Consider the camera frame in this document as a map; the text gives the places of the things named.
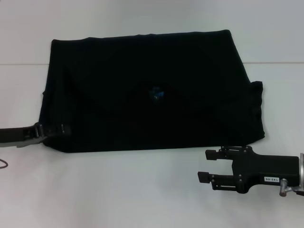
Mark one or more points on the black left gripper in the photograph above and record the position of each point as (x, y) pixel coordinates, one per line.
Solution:
(16, 135)

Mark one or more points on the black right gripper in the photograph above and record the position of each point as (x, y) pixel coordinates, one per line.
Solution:
(268, 168)

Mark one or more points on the black shirt with FREE print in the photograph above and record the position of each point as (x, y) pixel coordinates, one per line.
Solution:
(152, 95)

